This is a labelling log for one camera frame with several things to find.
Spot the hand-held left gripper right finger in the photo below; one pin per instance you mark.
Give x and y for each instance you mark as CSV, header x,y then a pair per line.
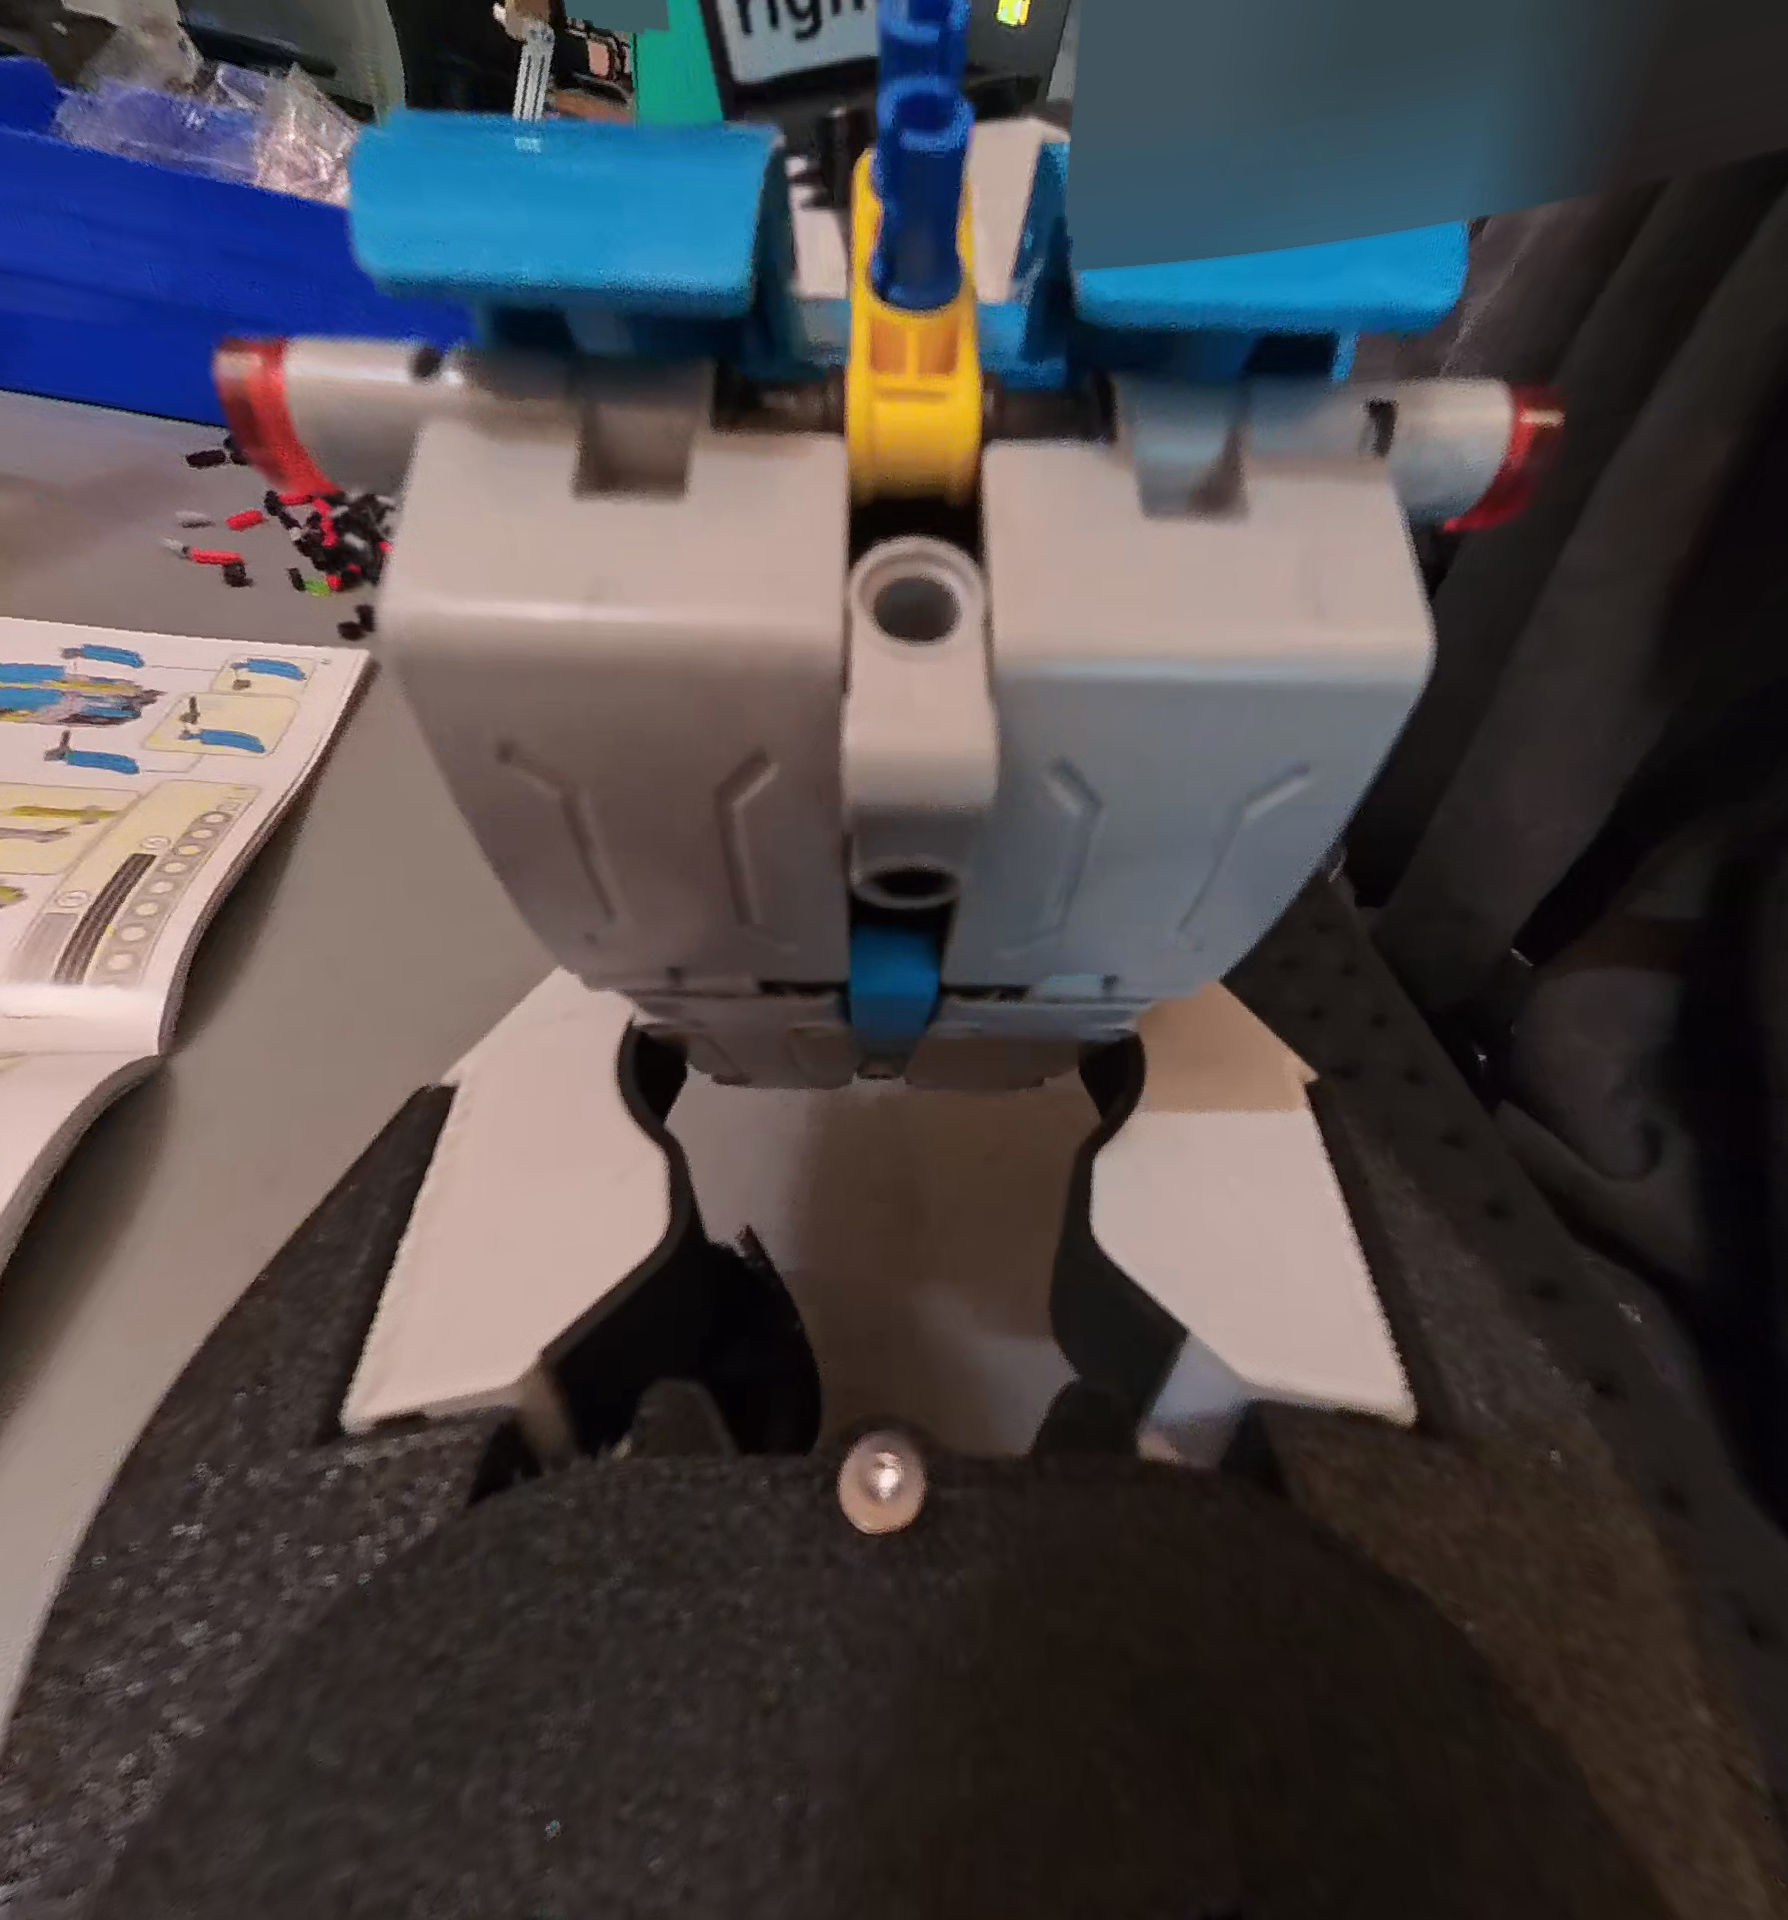
x,y
1254,1244

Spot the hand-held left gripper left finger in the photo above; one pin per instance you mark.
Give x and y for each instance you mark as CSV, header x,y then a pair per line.
x,y
533,1200

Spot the grey blue toy brick model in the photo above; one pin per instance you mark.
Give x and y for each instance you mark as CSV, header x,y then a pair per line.
x,y
607,674

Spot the pile of small brick parts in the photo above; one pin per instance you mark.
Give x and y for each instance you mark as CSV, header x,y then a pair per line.
x,y
324,531

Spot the teal green board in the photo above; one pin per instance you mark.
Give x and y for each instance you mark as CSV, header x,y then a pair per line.
x,y
676,60

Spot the black perforated panel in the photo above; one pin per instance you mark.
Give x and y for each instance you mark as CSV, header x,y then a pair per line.
x,y
1569,1321

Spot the clear plastic parts bags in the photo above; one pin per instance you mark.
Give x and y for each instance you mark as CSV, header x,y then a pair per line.
x,y
219,120

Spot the open instruction booklet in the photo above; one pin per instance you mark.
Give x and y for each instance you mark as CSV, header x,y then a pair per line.
x,y
99,841

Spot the blue plastic bin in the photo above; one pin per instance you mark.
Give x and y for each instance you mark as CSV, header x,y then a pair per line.
x,y
113,256

